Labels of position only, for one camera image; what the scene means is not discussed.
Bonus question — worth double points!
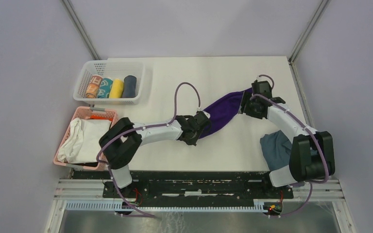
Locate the purple towel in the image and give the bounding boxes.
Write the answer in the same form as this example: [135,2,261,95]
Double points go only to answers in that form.
[200,88,252,139]

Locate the dark grey towel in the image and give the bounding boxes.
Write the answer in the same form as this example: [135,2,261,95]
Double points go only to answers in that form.
[121,75,137,98]

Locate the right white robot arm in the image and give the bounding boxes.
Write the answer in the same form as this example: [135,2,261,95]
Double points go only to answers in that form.
[239,81,335,198]

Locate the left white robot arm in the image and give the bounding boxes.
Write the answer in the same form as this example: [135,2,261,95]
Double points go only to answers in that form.
[99,111,210,198]

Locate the teal blue towel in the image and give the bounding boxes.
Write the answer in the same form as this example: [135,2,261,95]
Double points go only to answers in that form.
[260,131,292,171]

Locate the yellow rolled towel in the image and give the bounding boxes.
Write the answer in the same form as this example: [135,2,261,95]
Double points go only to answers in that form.
[109,79,124,99]

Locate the teal patterned rolled towel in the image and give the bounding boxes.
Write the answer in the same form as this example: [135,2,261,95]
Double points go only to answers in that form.
[96,78,113,99]

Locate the white plastic basket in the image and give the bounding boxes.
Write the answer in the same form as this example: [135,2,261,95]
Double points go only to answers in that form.
[73,59,146,105]

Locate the orange item in basket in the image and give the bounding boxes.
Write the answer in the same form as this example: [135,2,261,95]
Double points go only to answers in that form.
[85,116,113,121]

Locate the orange patterned rolled towel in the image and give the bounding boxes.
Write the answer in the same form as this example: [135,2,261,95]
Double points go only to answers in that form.
[85,75,102,99]

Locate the white cloth in basket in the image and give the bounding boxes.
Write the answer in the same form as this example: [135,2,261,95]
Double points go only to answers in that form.
[57,118,111,164]

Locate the right corner metal rail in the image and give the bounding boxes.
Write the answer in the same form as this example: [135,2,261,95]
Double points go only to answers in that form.
[288,0,331,66]

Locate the corner metal rail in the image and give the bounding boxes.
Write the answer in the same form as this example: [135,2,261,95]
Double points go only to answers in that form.
[288,0,331,66]
[60,0,101,60]

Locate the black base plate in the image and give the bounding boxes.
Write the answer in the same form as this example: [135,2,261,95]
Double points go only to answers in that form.
[72,171,294,208]

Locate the aluminium frame rails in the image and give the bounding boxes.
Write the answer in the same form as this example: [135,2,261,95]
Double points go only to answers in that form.
[45,178,356,233]

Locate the left corner metal rail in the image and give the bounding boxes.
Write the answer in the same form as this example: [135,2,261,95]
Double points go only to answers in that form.
[60,0,101,60]

